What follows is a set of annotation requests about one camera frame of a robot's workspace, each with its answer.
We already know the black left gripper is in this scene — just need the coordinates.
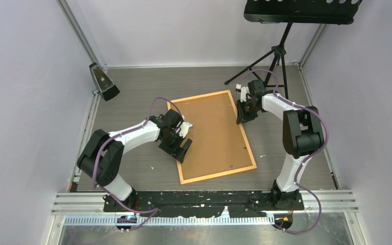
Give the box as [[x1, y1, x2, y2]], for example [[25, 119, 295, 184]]
[[159, 129, 192, 163]]

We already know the brown backing board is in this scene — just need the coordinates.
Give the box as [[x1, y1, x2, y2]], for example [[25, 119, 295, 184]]
[[170, 93, 254, 181]]

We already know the orange wooden picture frame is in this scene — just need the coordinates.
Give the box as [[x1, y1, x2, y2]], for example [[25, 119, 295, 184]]
[[166, 89, 258, 185]]

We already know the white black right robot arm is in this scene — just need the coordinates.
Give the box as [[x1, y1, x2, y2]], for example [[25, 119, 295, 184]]
[[235, 80, 325, 210]]

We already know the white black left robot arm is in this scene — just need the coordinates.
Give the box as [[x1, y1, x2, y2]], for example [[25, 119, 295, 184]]
[[77, 109, 193, 211]]

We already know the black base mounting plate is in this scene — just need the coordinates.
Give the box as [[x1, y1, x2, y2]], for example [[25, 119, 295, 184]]
[[122, 190, 304, 218]]

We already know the black metronome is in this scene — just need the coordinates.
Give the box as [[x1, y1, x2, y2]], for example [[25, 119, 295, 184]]
[[89, 62, 120, 101]]

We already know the black music stand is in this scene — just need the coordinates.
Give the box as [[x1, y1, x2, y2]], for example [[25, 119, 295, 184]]
[[224, 0, 361, 97]]

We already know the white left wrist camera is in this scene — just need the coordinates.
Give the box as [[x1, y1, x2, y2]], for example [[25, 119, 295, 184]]
[[176, 115, 193, 138]]

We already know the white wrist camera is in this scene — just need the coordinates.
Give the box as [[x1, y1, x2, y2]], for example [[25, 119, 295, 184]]
[[176, 115, 193, 138], [235, 84, 250, 103]]

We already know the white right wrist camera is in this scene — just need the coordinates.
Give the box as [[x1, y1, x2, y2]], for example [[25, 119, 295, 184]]
[[235, 84, 250, 103]]

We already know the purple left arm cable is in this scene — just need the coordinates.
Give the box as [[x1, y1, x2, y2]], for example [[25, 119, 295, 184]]
[[91, 97, 183, 232]]

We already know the aluminium rail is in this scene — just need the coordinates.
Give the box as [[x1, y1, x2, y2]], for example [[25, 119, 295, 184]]
[[52, 190, 359, 215]]

